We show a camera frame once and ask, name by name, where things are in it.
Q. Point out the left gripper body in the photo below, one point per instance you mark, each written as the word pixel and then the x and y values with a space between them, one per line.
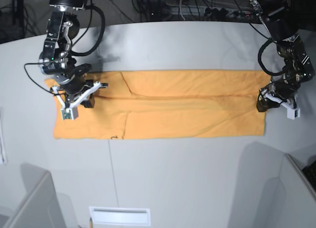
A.
pixel 282 89

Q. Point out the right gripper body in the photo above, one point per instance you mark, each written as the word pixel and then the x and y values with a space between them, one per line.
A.
pixel 72 81

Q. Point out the orange yellow T-shirt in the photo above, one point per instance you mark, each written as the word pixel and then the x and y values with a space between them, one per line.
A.
pixel 170 104

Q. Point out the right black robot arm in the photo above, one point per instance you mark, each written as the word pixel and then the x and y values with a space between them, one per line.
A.
pixel 57 58

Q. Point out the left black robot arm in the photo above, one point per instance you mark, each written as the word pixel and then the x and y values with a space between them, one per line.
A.
pixel 278 19

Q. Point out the black keyboard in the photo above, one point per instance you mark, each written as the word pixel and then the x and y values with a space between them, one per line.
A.
pixel 310 174

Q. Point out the grey partition right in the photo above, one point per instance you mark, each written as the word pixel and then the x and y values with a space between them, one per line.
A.
pixel 300 206

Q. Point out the grey partition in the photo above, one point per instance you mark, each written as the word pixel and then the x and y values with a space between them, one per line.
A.
pixel 300 206
pixel 40 208

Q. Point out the grey partition left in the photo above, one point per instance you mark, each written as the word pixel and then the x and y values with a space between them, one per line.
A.
pixel 40 208

